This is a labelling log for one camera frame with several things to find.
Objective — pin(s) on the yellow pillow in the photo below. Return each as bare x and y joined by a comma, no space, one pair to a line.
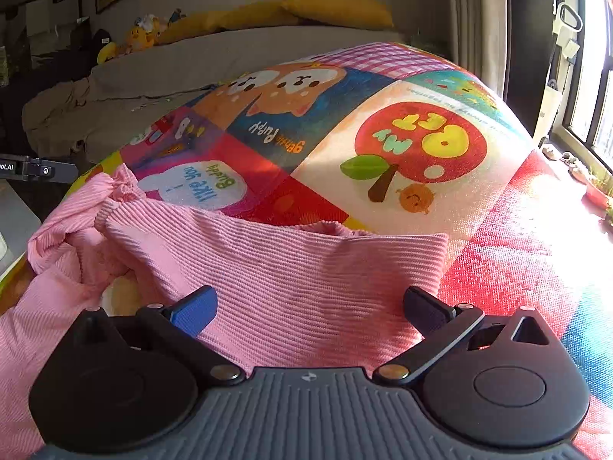
194,26
340,8
261,15

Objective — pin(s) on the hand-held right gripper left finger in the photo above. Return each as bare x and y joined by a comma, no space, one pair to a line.
194,311

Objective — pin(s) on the pink ribbed garment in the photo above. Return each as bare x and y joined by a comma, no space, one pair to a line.
287,287

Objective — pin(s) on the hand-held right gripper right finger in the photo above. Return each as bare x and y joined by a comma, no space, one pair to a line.
424,307

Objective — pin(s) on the beige curtain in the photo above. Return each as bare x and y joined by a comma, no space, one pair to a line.
479,24

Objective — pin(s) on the stuffed toys pile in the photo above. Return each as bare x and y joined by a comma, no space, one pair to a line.
163,20

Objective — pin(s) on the colourful cartoon printed blanket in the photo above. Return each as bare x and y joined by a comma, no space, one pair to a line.
407,201

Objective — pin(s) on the dark window frame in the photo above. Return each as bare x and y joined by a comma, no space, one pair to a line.
601,139

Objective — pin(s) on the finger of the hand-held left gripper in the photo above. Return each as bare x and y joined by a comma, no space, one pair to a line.
52,170

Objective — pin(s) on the red plant pot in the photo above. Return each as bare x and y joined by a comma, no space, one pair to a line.
598,194

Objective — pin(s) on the white stick vacuum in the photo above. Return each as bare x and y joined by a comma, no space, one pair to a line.
548,105

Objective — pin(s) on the yellow curved plush toy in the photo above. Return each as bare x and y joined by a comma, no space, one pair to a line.
106,53

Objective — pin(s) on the grey bed sheet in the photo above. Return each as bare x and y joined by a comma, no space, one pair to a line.
215,52

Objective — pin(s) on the small windowsill figurines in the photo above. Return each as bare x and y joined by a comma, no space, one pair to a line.
567,159

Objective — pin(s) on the yellow chick plush toy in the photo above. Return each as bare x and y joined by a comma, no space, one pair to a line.
140,37

